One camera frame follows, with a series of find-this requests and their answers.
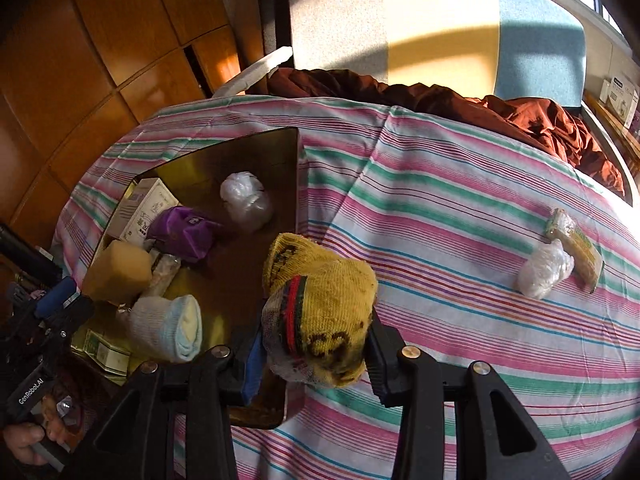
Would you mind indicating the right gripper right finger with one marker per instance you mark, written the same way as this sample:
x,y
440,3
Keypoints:
x,y
496,438

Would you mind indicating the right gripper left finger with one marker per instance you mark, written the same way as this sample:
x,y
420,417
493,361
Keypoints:
x,y
134,438

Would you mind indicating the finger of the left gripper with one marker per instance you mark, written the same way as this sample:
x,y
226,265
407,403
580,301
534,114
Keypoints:
x,y
56,298

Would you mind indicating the yellow sponge block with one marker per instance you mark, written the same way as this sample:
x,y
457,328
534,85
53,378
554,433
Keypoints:
x,y
118,274

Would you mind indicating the small green white box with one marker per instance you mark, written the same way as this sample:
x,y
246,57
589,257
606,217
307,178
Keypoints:
x,y
108,357

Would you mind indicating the cream blue sock roll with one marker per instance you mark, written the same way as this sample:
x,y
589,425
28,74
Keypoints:
x,y
169,330

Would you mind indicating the long wafer biscuit pack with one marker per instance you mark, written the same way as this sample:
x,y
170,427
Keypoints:
x,y
163,273

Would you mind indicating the white barcode carton box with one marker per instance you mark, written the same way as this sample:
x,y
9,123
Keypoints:
x,y
135,213

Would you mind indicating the purple snack packet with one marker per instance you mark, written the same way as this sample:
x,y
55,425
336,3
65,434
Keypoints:
x,y
182,232

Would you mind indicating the clear plastic bag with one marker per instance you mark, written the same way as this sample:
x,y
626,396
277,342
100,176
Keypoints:
x,y
548,265

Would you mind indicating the green yellow noodle pack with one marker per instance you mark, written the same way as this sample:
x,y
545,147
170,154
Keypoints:
x,y
588,263

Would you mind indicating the person's left hand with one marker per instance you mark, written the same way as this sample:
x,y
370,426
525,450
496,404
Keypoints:
x,y
19,439

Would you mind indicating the gold metal tin box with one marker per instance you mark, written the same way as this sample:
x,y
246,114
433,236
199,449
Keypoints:
x,y
228,282

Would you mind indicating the striped pink green bedsheet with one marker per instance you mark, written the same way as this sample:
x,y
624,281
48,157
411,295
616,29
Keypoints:
x,y
446,214

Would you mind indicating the wooden wardrobe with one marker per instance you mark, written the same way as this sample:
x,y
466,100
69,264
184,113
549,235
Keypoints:
x,y
76,75

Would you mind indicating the rust brown blanket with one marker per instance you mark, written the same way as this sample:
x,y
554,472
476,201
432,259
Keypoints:
x,y
538,122

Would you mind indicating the wooden bedside table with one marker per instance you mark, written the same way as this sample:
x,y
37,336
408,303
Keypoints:
x,y
626,143

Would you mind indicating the white carton on table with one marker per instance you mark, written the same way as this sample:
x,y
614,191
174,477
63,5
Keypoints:
x,y
620,96

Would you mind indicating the tricolour foam headboard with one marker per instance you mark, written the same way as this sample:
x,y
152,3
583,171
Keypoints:
x,y
508,48

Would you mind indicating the white bed rail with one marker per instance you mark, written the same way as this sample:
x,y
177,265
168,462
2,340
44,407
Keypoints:
x,y
254,73

